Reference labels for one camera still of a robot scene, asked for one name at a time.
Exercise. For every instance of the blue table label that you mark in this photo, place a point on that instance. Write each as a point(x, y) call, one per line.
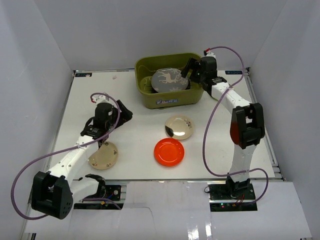
point(83, 74)
point(233, 72)

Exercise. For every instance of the right blue table label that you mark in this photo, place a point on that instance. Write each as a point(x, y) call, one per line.
point(233, 72)

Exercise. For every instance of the olive green plastic bin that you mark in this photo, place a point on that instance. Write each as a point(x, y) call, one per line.
point(146, 67)

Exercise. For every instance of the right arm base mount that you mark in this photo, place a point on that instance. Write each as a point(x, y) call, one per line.
point(220, 200)

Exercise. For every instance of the grey reindeer plate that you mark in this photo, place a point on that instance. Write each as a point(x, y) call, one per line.
point(168, 80)

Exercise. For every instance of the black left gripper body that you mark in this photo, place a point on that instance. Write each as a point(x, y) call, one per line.
point(121, 113)

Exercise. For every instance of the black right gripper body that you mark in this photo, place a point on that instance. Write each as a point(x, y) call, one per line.
point(202, 76)

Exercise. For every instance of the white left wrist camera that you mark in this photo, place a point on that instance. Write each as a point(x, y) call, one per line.
point(99, 98)

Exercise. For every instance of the cream plate with small motifs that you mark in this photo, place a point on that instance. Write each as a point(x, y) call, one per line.
point(105, 157)

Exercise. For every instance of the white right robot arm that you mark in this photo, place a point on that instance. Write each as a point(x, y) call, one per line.
point(247, 126)

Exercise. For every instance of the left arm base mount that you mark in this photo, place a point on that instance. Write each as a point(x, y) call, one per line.
point(107, 196)

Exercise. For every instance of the orange plate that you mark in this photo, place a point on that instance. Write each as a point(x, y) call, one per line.
point(169, 152)

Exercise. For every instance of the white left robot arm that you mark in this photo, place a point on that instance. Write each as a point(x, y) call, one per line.
point(54, 192)

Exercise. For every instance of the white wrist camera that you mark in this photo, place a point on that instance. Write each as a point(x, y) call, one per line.
point(99, 98)
point(209, 53)

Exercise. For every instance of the cream plate with black patch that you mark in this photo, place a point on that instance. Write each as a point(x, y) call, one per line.
point(179, 127)

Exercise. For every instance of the left blue table label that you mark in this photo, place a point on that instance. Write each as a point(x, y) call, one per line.
point(83, 74)

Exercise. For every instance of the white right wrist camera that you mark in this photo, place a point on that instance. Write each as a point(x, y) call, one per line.
point(209, 53)

